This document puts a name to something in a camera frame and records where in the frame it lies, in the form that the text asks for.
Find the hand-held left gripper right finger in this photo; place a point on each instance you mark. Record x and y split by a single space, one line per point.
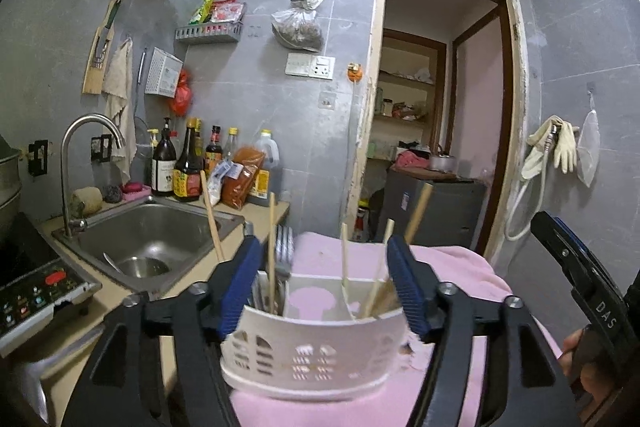
405 287

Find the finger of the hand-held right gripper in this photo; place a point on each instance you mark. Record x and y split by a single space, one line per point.
560 247
580 244

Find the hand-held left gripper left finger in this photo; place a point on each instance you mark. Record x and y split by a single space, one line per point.
240 277

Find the wooden chopstick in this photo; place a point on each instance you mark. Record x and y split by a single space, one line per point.
346 267
382 252
212 222
419 212

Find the white plastic utensil holder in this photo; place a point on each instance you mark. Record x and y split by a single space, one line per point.
310 332

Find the person's right hand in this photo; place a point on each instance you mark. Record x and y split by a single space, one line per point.
575 342

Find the pink cloth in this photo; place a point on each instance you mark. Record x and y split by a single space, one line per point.
450 257

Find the red plastic bottle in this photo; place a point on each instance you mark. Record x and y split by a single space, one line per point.
362 224

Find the grey cabinet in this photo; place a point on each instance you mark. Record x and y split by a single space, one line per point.
435 207

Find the white mesh bag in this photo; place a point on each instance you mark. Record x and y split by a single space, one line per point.
588 152

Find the cream rubber glove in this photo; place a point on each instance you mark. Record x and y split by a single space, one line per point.
540 134
567 152

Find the white and blue packet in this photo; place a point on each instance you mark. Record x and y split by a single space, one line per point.
220 182

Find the orange seasoning packet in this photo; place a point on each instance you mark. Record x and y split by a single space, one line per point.
242 179

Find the steel sink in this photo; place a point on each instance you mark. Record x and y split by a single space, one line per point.
150 232

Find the dark soy sauce bottle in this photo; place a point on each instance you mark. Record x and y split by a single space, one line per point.
186 177

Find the large oil jug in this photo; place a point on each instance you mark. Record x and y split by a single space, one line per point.
267 162

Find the pink rag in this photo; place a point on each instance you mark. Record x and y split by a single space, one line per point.
410 161

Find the red capped sauce bottle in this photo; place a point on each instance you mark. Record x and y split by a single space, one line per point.
214 152

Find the brown pump bottle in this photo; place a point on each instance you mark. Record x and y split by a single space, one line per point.
162 172

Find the small steel pot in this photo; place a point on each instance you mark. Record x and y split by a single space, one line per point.
443 161

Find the clear glass bottle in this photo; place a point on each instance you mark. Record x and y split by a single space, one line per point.
231 144

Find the pink soap dish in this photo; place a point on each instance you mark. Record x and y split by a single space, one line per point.
136 192

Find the steel wool scourer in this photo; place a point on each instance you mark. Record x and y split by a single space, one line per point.
113 194

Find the loofah sponge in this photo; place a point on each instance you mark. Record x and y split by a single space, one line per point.
87 202

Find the red plastic bag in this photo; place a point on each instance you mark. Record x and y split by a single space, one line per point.
181 94

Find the steel faucet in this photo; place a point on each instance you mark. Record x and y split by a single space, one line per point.
65 177

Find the wooden shelf unit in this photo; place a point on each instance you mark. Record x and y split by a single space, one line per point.
405 79

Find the black induction cooker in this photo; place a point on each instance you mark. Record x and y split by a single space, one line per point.
30 297

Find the beige hanging towel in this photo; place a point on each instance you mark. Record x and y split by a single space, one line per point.
119 87

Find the wooden cutting board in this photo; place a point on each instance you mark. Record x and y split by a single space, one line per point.
97 67

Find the hanging clear plastic bag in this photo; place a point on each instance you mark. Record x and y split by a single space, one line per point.
297 29

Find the red snack packet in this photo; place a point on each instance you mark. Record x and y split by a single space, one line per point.
227 12

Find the green snack packet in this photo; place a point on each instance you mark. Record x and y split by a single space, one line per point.
201 11

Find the black wall outlet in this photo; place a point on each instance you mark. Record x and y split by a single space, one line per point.
102 148
38 157

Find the white slotted wall box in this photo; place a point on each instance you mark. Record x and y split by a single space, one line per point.
164 72

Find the orange wall hook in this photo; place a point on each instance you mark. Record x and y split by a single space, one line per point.
355 73

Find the cream wall switch panel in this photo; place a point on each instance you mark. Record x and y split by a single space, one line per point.
309 66

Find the worn wooden door frame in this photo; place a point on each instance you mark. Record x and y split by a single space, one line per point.
380 57

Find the grey wall rack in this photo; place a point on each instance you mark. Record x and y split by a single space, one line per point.
207 33

